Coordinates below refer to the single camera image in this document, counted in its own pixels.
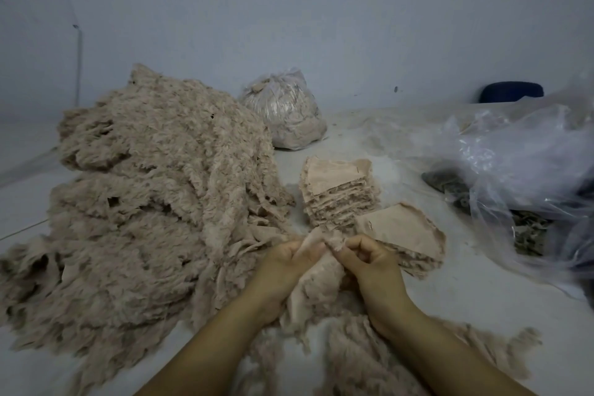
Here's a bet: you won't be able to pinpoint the person's left hand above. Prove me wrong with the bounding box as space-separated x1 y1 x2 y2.
243 234 328 322

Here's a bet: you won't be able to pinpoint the person's right hand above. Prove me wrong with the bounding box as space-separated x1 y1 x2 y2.
331 233 419 337

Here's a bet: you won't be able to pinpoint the beige fabric piece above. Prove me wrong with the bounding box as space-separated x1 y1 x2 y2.
278 226 349 337

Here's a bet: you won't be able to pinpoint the beige scrap strips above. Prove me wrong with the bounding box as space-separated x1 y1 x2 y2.
223 293 544 396

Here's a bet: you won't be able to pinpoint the stack of sorted beige pieces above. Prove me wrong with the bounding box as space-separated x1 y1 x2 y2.
298 156 382 231

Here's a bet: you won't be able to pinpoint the large pile beige fabric scraps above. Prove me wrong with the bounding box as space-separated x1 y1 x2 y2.
0 63 296 392

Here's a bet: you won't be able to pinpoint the person's left forearm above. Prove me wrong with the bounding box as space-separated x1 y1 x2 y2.
134 303 280 396

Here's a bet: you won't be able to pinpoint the clear bag of beige scraps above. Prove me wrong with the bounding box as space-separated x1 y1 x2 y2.
239 69 329 152

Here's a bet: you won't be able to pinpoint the large clear plastic bag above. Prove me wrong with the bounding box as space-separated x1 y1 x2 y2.
427 85 594 304

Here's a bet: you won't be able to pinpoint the blue chair back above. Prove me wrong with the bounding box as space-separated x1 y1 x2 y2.
478 81 546 105

